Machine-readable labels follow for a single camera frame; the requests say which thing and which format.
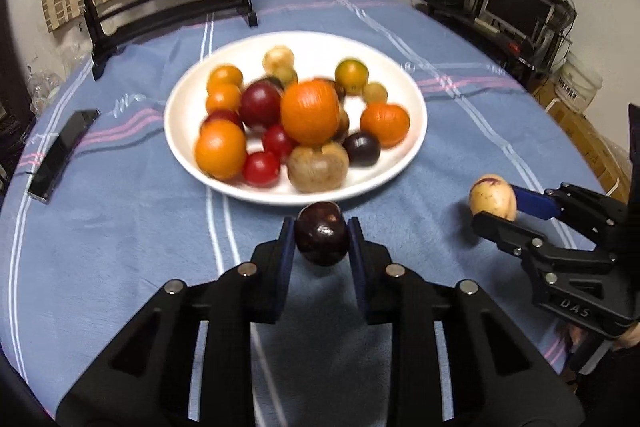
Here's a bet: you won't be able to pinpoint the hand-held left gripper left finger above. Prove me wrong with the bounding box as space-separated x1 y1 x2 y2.
55 216 297 427

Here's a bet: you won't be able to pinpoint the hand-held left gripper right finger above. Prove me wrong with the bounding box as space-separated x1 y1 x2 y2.
346 216 586 427

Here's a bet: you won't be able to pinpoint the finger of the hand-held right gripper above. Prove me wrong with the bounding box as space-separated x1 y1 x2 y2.
511 182 631 253
472 212 617 304

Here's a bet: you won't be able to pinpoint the tan fruit purple streaks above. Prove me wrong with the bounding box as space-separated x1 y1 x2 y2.
468 174 517 222

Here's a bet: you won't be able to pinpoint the large dark purple fruit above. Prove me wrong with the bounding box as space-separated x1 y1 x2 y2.
293 201 350 267

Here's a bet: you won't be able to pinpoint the red tomato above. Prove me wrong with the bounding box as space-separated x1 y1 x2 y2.
242 151 281 186
262 124 297 164

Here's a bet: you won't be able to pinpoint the large tan pepino melon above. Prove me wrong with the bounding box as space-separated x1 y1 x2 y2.
286 141 350 194

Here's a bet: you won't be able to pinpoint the white oval plate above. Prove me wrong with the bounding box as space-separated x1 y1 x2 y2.
163 30 429 206

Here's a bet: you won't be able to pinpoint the small smooth orange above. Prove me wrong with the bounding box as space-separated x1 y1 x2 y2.
194 120 248 181
205 84 243 114
207 64 245 92

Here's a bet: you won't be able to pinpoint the tan potato-shaped fruit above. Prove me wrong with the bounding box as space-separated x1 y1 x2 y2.
332 104 351 144

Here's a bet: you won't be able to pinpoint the large ribbed orange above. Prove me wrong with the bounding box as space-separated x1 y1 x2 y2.
280 78 342 146

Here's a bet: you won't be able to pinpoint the large red plum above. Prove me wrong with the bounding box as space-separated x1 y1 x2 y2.
238 80 283 131

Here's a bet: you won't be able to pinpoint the small green fruit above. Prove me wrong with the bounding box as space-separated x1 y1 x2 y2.
362 82 389 104

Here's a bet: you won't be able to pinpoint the small tan-green fruit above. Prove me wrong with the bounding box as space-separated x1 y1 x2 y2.
272 66 299 88

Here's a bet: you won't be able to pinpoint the yellow-green citrus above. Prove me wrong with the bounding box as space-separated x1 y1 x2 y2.
334 58 371 96

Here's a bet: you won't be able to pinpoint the round tan fruit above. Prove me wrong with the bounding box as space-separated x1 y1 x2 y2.
262 46 296 74

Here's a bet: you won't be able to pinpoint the person's right hand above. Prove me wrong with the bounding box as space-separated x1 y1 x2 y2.
612 321 640 352

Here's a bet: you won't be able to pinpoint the brown cardboard boxes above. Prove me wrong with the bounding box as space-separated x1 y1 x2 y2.
532 82 640 202

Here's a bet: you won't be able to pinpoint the person's dark jacket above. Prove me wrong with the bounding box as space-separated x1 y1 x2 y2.
560 342 640 427

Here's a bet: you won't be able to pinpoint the white plastic bucket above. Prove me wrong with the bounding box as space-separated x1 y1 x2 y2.
555 52 603 112

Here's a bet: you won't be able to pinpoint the small ribbed tangerine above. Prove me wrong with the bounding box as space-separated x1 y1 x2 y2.
359 102 411 148

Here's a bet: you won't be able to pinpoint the blue striped tablecloth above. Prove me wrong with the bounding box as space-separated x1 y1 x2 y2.
0 0 606 427

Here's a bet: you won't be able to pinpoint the small red plum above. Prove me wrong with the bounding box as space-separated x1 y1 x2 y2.
201 108 245 131

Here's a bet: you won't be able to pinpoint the black metal desk rack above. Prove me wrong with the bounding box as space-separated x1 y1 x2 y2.
450 0 576 92

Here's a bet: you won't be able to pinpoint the computer monitor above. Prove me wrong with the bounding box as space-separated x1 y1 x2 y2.
482 0 556 38

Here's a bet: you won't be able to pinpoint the black smartphone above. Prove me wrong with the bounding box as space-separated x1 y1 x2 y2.
26 109 101 205

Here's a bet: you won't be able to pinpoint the crumpled clear plastic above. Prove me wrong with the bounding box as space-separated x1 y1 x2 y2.
27 67 66 115

